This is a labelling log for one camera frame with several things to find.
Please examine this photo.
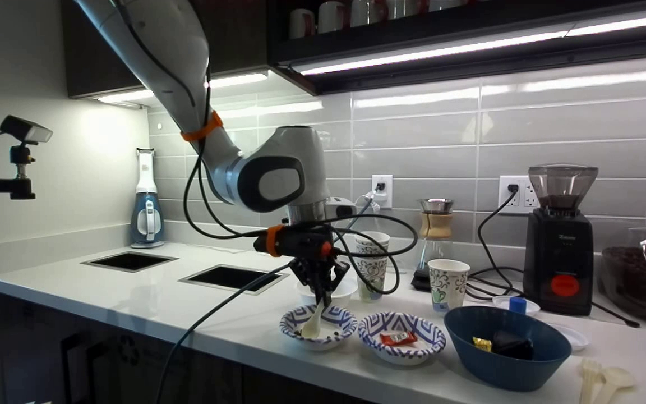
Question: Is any blue patterned paper plate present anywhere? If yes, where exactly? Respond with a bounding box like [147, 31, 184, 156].
[354, 309, 448, 368]
[278, 300, 362, 354]

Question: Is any dark cabinet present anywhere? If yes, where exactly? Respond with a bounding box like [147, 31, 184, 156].
[0, 290, 374, 404]
[58, 0, 646, 98]

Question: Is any white mug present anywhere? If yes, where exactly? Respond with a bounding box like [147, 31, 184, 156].
[317, 0, 350, 37]
[287, 7, 318, 41]
[350, 0, 387, 30]

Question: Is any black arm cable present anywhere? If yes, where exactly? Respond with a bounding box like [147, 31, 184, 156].
[180, 152, 422, 299]

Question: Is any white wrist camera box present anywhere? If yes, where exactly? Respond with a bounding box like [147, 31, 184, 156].
[323, 195, 359, 223]

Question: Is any under-cabinet light strip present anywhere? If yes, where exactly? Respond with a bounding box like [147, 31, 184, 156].
[94, 69, 275, 108]
[293, 7, 646, 77]

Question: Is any red ketchup packet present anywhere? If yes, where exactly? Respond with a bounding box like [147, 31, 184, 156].
[378, 329, 420, 350]

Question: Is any glass pour-over coffee carafe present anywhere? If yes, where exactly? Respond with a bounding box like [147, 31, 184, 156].
[411, 195, 456, 295]

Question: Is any dark chrome countertop appliance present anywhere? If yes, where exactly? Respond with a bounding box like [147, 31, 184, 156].
[599, 225, 646, 328]

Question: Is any black grinder power cable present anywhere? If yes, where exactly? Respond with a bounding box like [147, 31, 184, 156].
[464, 185, 528, 305]

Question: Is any dark upper cabinet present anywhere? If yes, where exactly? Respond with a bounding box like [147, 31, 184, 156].
[58, 0, 646, 98]

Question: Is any orange strap on arm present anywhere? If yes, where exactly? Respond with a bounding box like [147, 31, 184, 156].
[182, 111, 226, 147]

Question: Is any white plug adapter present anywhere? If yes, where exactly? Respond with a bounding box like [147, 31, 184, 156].
[354, 190, 382, 216]

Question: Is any steel framed counter opening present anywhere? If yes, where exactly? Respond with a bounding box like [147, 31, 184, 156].
[81, 249, 178, 273]
[180, 262, 286, 295]

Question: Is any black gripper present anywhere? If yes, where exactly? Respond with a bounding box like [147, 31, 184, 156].
[265, 223, 350, 307]

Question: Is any white wall outlet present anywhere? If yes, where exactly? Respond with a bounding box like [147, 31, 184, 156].
[498, 172, 543, 217]
[370, 172, 395, 210]

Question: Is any white plastic lid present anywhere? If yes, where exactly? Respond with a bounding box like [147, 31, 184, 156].
[490, 295, 543, 319]

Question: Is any black coffee grinder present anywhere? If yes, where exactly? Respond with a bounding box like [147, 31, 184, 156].
[523, 164, 601, 319]

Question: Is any dark object in bowl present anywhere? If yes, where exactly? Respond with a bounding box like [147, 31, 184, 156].
[490, 329, 537, 359]

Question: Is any dark blue bowl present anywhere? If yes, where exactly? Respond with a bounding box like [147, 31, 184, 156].
[443, 303, 575, 393]

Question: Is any long dark power cable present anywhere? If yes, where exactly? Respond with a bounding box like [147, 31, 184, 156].
[154, 257, 299, 404]

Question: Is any dark lower cabinet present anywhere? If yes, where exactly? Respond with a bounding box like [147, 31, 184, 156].
[0, 290, 374, 404]

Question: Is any small black stereo camera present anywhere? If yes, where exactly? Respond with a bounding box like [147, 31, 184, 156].
[0, 112, 54, 147]

